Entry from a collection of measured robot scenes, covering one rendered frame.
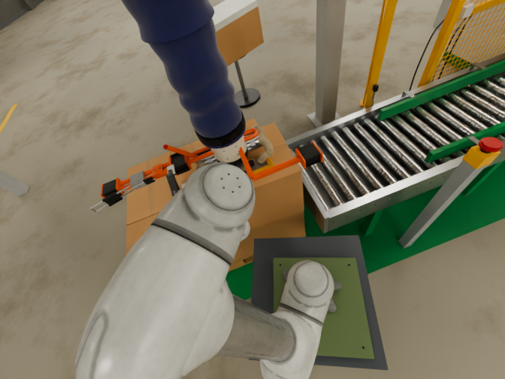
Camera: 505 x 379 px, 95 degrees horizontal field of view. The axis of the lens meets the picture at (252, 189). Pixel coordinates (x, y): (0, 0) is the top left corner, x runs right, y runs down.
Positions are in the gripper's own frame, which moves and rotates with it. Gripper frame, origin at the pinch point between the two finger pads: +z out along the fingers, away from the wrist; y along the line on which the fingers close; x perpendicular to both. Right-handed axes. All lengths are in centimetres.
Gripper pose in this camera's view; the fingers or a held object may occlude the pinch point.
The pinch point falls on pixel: (177, 177)
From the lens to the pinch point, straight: 112.5
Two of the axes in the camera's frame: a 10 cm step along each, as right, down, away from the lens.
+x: 9.3, -3.8, 0.2
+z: -3.1, -7.4, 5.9
